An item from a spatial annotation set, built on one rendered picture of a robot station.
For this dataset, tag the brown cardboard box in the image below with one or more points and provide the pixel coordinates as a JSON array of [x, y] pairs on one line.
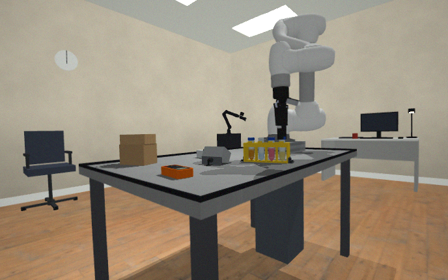
[[133, 151]]

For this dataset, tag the yellow rack with four tubes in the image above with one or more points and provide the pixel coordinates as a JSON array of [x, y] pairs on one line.
[[266, 145]]

